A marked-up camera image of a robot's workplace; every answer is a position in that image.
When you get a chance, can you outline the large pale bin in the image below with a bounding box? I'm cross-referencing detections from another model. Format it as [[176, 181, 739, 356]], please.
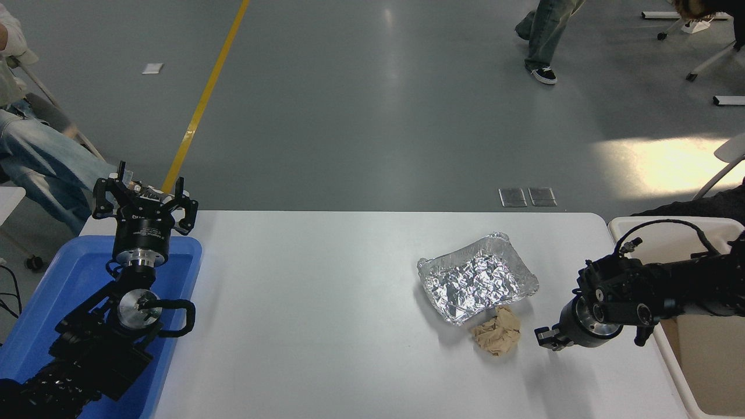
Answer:
[[608, 216, 745, 418]]

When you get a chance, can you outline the seated person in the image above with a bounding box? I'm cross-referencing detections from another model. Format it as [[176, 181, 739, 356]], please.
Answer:
[[0, 0, 137, 236]]

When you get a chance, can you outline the white chair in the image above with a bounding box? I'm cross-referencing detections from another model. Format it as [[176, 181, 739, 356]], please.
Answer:
[[693, 133, 745, 200]]

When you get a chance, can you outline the walking person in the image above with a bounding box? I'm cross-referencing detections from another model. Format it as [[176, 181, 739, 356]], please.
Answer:
[[515, 0, 586, 85]]

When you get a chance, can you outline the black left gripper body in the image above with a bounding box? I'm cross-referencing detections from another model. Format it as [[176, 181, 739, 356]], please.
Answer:
[[114, 195, 177, 254]]

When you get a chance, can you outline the black cable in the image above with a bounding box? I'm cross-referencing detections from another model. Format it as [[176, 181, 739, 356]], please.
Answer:
[[0, 265, 23, 319]]

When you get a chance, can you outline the small white table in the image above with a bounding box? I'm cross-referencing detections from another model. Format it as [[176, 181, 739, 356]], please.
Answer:
[[0, 186, 27, 226]]

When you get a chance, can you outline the silver foil tray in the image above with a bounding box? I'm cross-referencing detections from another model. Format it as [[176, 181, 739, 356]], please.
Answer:
[[417, 232, 540, 325]]

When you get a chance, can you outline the blue plastic tray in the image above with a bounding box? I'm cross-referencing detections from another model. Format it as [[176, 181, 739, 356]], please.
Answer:
[[0, 235, 203, 419]]

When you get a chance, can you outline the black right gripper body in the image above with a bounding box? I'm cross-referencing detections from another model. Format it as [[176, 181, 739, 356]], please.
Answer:
[[558, 297, 618, 350]]

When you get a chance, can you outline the white chair base with casters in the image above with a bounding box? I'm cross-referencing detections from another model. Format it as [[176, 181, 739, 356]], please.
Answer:
[[642, 10, 745, 82]]

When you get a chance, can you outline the crumpled tan paper ball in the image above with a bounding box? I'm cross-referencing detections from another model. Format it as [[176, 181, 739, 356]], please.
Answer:
[[470, 306, 522, 357]]

